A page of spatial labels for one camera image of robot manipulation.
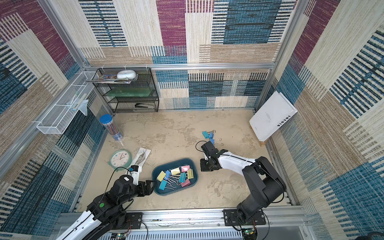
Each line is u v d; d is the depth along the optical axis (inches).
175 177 33.6
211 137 40.2
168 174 34.2
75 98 31.2
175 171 34.9
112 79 36.3
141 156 38.0
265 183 17.6
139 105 43.9
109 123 35.5
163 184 33.2
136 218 29.1
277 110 35.3
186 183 32.7
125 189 24.5
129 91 38.0
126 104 47.1
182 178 32.8
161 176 33.3
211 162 26.1
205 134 41.1
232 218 28.9
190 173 33.5
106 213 21.6
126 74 34.8
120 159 36.1
